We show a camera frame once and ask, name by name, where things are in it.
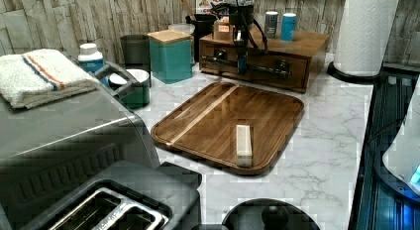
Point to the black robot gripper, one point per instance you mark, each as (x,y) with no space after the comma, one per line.
(241,18)

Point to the wooden drawer with black handle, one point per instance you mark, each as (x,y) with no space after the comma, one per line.
(274,70)

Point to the wooden drawer cabinet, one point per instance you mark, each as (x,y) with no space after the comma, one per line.
(311,46)

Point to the small wooden organizer box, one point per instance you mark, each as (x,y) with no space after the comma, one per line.
(223,30)

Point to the grey salt shaker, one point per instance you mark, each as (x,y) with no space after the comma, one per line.
(270,23)

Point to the black utensil holder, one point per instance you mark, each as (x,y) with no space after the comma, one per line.
(203,24)

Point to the blue pepper shaker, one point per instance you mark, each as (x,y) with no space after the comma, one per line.
(288,27)

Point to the clear glass jar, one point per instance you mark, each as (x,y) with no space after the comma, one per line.
(182,28)

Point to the wooden spoon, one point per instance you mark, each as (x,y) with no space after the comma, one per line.
(188,9)

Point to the teal canister with wooden lid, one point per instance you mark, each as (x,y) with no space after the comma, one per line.
(170,52)

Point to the wooden cutting board tray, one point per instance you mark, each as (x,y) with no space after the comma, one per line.
(205,126)

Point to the pale wooden block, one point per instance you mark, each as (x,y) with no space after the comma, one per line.
(244,146)

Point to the dark grey cylindrical canister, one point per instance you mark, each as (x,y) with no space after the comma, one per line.
(136,51)

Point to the green mug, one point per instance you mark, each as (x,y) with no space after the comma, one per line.
(140,97)

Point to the black paper towel holder base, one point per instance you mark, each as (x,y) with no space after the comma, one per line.
(349,78)

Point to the white paper towel roll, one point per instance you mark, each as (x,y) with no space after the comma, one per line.
(364,34)

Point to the white and blue bottle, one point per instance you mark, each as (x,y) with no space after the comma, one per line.
(89,58)

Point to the stainless steel toaster oven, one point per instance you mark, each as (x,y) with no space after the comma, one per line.
(48,151)

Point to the black round lid with knob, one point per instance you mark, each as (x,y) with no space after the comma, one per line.
(268,214)

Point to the white appliance at right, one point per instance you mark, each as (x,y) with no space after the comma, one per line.
(402,158)

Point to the black slot toaster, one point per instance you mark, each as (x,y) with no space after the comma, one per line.
(123,196)

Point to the folded white striped towel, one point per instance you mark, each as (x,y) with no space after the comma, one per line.
(41,76)

